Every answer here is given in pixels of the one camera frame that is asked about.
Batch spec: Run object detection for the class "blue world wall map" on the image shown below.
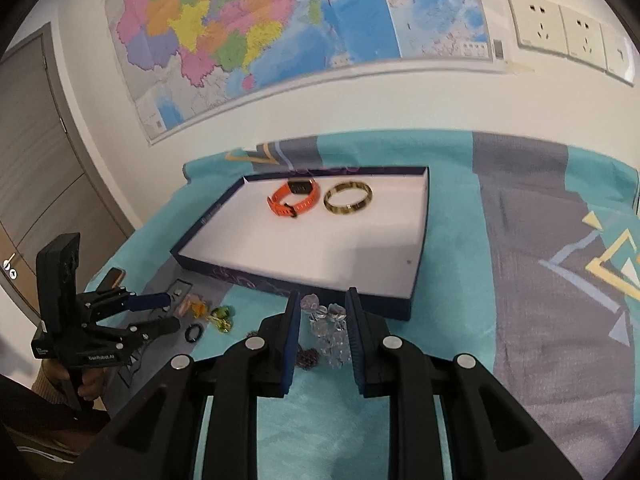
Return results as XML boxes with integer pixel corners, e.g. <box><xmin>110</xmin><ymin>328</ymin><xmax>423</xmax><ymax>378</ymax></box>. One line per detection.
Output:
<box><xmin>372</xmin><ymin>0</ymin><xmax>507</xmax><ymax>62</ymax></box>

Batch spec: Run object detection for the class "dark blue box tray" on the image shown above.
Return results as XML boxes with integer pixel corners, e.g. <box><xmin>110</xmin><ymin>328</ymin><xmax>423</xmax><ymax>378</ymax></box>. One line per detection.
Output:
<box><xmin>170</xmin><ymin>166</ymin><xmax>431</xmax><ymax>322</ymax></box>

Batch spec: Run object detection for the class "purple beaded bracelet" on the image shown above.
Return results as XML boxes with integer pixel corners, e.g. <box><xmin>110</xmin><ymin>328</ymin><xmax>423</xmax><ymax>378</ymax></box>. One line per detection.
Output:
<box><xmin>244</xmin><ymin>329</ymin><xmax>321</xmax><ymax>372</ymax></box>

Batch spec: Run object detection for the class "white wall socket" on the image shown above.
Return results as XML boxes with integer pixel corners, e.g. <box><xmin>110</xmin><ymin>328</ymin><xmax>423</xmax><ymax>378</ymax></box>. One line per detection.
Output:
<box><xmin>600</xmin><ymin>24</ymin><xmax>637</xmax><ymax>86</ymax></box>
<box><xmin>507</xmin><ymin>0</ymin><xmax>569</xmax><ymax>57</ymax></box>
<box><xmin>560</xmin><ymin>4</ymin><xmax>609</xmax><ymax>69</ymax></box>

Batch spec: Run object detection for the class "orange smart watch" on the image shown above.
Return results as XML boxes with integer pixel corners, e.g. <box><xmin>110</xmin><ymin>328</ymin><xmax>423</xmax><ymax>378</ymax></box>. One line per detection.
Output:
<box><xmin>266</xmin><ymin>178</ymin><xmax>321</xmax><ymax>219</ymax></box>

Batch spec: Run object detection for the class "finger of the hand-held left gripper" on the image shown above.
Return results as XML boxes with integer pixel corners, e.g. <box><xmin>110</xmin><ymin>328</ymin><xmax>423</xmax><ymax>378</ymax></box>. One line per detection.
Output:
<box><xmin>76</xmin><ymin>289</ymin><xmax>174</xmax><ymax>320</ymax></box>
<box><xmin>94</xmin><ymin>315</ymin><xmax>182</xmax><ymax>357</ymax></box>

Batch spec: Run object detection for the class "colourful country wall map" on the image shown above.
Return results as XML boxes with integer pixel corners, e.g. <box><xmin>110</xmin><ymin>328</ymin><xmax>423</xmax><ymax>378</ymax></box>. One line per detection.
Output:
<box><xmin>105</xmin><ymin>0</ymin><xmax>403</xmax><ymax>147</ymax></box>

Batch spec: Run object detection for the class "gold bangle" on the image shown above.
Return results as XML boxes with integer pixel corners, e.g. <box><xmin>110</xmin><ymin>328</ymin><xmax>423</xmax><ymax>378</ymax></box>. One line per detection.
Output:
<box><xmin>323</xmin><ymin>182</ymin><xmax>373</xmax><ymax>216</ymax></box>

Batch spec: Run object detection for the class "person's left hand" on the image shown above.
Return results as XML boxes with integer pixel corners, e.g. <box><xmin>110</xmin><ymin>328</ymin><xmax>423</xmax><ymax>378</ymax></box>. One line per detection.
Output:
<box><xmin>80</xmin><ymin>366</ymin><xmax>107</xmax><ymax>401</ymax></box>

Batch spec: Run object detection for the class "teal and grey printed blanket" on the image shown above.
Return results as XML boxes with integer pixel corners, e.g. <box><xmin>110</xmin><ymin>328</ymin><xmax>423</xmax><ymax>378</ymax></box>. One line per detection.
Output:
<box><xmin>82</xmin><ymin>130</ymin><xmax>640</xmax><ymax>480</ymax></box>

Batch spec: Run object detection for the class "grey door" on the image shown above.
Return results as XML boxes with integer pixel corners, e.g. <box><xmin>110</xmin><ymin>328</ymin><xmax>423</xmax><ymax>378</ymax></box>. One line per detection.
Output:
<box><xmin>0</xmin><ymin>22</ymin><xmax>139</xmax><ymax>307</ymax></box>

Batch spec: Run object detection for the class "green gemstone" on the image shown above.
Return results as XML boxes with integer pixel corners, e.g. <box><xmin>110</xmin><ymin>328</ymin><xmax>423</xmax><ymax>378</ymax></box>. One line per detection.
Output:
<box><xmin>207</xmin><ymin>306</ymin><xmax>235</xmax><ymax>334</ymax></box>

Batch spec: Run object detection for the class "clear bead bracelet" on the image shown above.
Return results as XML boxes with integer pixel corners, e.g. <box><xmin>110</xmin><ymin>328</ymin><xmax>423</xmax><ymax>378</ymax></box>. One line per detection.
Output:
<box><xmin>300</xmin><ymin>292</ymin><xmax>353</xmax><ymax>371</ymax></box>

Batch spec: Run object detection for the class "small dark box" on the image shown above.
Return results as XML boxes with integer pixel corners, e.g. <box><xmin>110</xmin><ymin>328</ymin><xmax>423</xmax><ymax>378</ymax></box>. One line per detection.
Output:
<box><xmin>101</xmin><ymin>267</ymin><xmax>126</xmax><ymax>292</ymax></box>

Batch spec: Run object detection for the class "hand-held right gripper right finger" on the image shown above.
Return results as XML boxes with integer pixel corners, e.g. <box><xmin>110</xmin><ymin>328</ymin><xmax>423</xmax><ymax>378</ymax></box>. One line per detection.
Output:
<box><xmin>345</xmin><ymin>287</ymin><xmax>566</xmax><ymax>480</ymax></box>

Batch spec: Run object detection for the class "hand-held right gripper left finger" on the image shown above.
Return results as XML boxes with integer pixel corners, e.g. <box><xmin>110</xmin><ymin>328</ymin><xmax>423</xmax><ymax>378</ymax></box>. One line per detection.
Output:
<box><xmin>75</xmin><ymin>290</ymin><xmax>301</xmax><ymax>480</ymax></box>

